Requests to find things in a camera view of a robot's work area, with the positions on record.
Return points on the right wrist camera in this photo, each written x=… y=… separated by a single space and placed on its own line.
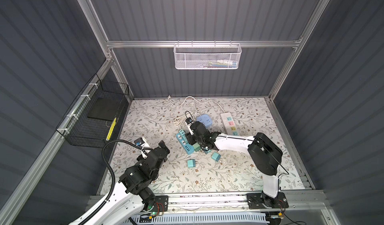
x=189 y=118

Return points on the white wire mesh basket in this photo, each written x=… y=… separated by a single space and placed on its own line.
x=187 y=56

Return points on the blue square socket cube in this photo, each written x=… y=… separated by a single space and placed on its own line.
x=206 y=120

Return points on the white ventilated cable tray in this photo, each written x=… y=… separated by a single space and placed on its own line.
x=204 y=218

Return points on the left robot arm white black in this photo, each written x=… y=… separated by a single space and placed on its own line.
x=130 y=194

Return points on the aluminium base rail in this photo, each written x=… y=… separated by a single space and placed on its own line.
x=240 y=201

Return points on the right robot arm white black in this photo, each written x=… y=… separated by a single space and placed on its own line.
x=266 y=155

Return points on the white long power strip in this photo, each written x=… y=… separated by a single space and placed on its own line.
x=229 y=124

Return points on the yellow marker pen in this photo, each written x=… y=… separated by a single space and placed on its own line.
x=111 y=130

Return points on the black flat pad in basket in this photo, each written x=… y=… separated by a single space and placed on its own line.
x=105 y=109

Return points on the black wire mesh basket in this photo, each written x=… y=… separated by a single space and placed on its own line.
x=78 y=129

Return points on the teal power strip with USB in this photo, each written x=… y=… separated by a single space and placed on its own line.
x=185 y=144

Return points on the green plug cube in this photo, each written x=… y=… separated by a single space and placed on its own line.
x=196 y=147

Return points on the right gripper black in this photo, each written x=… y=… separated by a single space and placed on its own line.
x=189 y=137

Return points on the pens in white basket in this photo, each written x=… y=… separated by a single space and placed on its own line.
x=230 y=64

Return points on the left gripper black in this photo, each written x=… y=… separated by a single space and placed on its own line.
x=163 y=147

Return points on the floral patterned table mat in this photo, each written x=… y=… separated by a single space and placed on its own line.
x=158 y=120

